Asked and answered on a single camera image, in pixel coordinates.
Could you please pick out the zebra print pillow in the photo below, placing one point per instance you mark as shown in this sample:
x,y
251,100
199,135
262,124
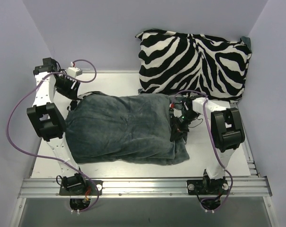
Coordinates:
x,y
171,62

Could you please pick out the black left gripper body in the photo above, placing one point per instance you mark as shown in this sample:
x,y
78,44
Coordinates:
x,y
70,93

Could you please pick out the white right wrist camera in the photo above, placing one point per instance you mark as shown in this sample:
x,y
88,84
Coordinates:
x,y
178,105

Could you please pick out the aluminium front rail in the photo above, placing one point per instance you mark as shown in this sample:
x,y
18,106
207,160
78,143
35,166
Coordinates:
x,y
143,188

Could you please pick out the grey zebra pillowcase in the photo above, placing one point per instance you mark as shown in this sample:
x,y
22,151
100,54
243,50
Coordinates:
x,y
134,129

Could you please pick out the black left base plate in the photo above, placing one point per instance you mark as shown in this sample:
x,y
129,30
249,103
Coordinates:
x,y
95,186

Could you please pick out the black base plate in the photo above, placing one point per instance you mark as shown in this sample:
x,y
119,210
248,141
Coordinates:
x,y
95,186
207,187

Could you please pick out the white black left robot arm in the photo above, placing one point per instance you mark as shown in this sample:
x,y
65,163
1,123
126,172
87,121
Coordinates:
x,y
49,123

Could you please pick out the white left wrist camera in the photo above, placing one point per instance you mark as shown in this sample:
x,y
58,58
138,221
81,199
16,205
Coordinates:
x,y
73,71

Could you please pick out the aluminium back rail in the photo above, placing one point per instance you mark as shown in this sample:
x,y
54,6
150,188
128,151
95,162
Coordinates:
x,y
110,71

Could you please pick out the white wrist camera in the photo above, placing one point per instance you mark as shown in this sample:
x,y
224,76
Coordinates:
x,y
73,71
178,105

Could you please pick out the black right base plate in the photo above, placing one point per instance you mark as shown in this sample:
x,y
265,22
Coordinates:
x,y
207,187

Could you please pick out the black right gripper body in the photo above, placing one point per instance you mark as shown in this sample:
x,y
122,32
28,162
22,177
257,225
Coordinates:
x,y
176,132

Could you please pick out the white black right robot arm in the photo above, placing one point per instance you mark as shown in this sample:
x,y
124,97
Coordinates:
x,y
224,128

